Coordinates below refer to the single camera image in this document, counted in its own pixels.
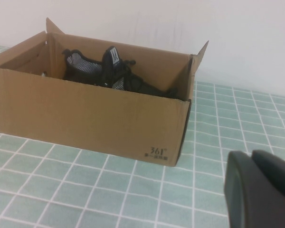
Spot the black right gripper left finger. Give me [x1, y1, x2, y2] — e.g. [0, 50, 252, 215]
[223, 151, 285, 228]

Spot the black knit sneaker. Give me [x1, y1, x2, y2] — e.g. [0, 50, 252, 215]
[95, 71, 180, 99]
[61, 45, 138, 86]

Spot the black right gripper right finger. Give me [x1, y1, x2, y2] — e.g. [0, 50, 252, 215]
[251, 149, 285, 183]

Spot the brown cardboard shoe box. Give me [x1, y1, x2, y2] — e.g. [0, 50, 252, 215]
[0, 17, 209, 167]

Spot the green white checked tablecloth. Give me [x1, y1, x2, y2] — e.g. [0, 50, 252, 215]
[0, 44, 285, 228]

